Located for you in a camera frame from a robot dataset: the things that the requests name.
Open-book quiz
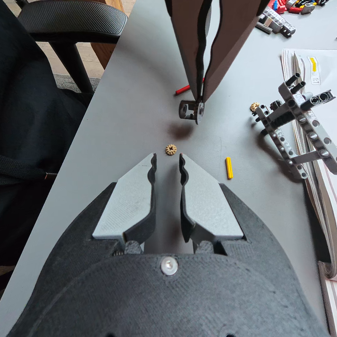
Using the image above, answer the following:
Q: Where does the brown wooden cabinet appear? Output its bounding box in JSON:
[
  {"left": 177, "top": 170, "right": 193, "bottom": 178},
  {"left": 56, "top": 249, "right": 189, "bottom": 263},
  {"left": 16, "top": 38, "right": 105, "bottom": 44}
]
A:
[{"left": 90, "top": 0, "right": 125, "bottom": 70}]

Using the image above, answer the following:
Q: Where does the pile of loose lego pieces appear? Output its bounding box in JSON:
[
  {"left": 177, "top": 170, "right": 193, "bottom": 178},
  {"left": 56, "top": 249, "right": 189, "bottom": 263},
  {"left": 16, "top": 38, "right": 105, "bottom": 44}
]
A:
[{"left": 255, "top": 0, "right": 337, "bottom": 39}]

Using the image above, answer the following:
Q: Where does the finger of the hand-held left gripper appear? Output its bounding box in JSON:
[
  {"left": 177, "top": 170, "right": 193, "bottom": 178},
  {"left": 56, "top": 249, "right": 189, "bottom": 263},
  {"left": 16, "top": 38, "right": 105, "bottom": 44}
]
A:
[
  {"left": 164, "top": 0, "right": 206, "bottom": 104},
  {"left": 202, "top": 0, "right": 269, "bottom": 104}
]

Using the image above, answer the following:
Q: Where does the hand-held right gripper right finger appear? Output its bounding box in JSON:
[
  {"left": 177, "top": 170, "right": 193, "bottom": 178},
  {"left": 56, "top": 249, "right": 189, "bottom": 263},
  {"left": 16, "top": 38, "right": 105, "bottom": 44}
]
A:
[{"left": 179, "top": 153, "right": 244, "bottom": 245}]

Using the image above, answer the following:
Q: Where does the black office chair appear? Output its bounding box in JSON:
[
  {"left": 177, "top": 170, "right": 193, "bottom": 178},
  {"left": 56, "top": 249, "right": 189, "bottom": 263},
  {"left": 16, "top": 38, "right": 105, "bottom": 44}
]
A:
[{"left": 17, "top": 0, "right": 128, "bottom": 94}]

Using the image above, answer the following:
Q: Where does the lego instruction booklet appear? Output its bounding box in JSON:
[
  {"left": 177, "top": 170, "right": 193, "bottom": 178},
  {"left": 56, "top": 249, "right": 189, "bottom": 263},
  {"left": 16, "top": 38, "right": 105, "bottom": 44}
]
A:
[{"left": 280, "top": 48, "right": 337, "bottom": 337}]

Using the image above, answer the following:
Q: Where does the grey lego differential gear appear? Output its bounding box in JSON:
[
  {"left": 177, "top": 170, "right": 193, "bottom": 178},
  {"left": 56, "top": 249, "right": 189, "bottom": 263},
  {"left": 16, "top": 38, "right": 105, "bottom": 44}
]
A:
[{"left": 179, "top": 99, "right": 206, "bottom": 125}]

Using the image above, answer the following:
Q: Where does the grey lego frame assembly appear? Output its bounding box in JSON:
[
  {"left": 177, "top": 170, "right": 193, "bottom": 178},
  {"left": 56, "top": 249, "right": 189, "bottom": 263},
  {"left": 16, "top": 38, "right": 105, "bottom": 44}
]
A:
[{"left": 250, "top": 72, "right": 337, "bottom": 180}]

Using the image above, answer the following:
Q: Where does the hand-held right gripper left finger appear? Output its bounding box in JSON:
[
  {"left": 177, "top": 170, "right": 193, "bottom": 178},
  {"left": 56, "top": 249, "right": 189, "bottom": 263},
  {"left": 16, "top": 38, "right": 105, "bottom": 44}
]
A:
[{"left": 92, "top": 152, "right": 157, "bottom": 244}]

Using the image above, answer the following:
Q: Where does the black lanyard strap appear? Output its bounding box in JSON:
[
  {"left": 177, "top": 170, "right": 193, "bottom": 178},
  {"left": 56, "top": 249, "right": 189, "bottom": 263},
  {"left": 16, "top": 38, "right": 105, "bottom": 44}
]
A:
[{"left": 0, "top": 154, "right": 59, "bottom": 188}]

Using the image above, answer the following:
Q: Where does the red lego axle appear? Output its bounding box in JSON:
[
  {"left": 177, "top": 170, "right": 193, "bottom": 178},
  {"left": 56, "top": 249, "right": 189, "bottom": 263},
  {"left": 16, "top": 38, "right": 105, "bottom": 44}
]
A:
[{"left": 175, "top": 77, "right": 205, "bottom": 95}]

